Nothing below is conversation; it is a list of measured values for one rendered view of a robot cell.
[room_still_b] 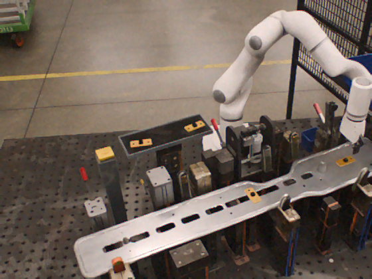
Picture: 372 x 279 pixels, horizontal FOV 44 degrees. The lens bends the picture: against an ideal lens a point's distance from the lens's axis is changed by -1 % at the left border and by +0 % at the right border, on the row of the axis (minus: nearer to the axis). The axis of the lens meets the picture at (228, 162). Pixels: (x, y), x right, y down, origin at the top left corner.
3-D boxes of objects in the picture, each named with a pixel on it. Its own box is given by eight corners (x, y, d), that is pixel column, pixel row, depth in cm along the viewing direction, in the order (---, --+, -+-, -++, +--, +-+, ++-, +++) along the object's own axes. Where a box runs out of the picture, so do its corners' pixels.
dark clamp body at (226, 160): (220, 229, 211) (218, 167, 185) (208, 210, 220) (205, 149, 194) (240, 221, 214) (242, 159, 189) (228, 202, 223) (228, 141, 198)
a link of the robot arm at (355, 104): (351, 100, 187) (343, 111, 181) (357, 72, 178) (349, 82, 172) (371, 106, 184) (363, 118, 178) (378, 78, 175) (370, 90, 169)
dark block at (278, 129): (268, 201, 224) (274, 133, 196) (261, 192, 228) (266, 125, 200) (277, 198, 225) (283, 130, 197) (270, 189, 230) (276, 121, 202)
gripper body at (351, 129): (341, 109, 186) (336, 131, 193) (357, 123, 179) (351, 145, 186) (355, 105, 188) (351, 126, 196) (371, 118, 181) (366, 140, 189)
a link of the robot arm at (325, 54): (321, 38, 186) (367, 95, 189) (305, 54, 176) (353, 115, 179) (337, 26, 179) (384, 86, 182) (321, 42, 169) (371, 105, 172)
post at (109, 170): (117, 236, 207) (98, 165, 178) (112, 225, 212) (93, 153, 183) (133, 231, 210) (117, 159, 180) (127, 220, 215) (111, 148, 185)
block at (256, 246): (250, 252, 201) (252, 207, 181) (236, 232, 209) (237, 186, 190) (261, 248, 202) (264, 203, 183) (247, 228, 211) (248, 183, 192)
